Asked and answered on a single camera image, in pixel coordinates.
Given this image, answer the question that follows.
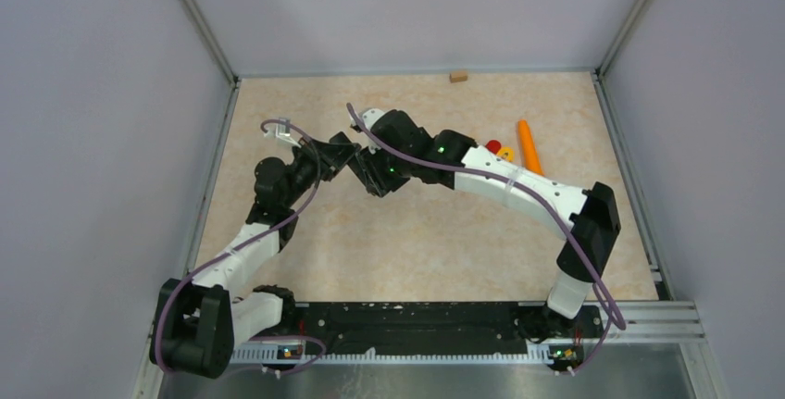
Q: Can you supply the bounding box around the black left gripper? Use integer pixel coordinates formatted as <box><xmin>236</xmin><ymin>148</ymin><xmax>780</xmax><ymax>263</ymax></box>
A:
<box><xmin>282</xmin><ymin>134</ymin><xmax>361</xmax><ymax>207</ymax></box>

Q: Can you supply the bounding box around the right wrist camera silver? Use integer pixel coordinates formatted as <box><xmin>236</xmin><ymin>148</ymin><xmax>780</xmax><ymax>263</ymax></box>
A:
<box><xmin>357</xmin><ymin>107</ymin><xmax>386</xmax><ymax>131</ymax></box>

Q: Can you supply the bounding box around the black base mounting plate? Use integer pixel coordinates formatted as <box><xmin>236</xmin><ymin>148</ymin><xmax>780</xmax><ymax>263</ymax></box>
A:
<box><xmin>263</xmin><ymin>302</ymin><xmax>603</xmax><ymax>356</ymax></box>

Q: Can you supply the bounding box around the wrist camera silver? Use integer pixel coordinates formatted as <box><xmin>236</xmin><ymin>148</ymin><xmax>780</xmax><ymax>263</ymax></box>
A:
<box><xmin>357</xmin><ymin>107</ymin><xmax>386</xmax><ymax>131</ymax></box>
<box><xmin>271</xmin><ymin>118</ymin><xmax>300</xmax><ymax>148</ymax></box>

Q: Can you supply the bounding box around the black remote control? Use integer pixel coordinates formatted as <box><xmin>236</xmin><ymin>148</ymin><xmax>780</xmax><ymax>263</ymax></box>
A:
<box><xmin>329</xmin><ymin>131</ymin><xmax>388</xmax><ymax>198</ymax></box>

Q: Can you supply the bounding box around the small wooden block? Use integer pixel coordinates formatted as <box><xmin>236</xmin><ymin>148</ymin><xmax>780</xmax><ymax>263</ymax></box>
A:
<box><xmin>448</xmin><ymin>70</ymin><xmax>468</xmax><ymax>83</ymax></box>

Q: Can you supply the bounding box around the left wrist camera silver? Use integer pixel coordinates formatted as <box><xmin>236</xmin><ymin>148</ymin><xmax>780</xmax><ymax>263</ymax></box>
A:
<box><xmin>271</xmin><ymin>118</ymin><xmax>300</xmax><ymax>148</ymax></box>

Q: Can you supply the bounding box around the red yellow toy piece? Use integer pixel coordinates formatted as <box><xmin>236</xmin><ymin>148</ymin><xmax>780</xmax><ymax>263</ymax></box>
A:
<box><xmin>485</xmin><ymin>140</ymin><xmax>515</xmax><ymax>162</ymax></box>

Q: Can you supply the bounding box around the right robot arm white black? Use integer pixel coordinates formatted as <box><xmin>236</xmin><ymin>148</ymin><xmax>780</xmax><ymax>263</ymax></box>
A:
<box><xmin>347</xmin><ymin>106</ymin><xmax>621</xmax><ymax>336</ymax></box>

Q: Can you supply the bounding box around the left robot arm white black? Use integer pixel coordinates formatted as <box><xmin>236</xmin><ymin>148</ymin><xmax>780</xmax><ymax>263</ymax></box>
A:
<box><xmin>149</xmin><ymin>132</ymin><xmax>360</xmax><ymax>379</ymax></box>

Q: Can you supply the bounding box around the orange toy carrot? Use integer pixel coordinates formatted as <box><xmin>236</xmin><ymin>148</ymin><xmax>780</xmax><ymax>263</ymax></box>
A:
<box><xmin>517</xmin><ymin>119</ymin><xmax>544</xmax><ymax>176</ymax></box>

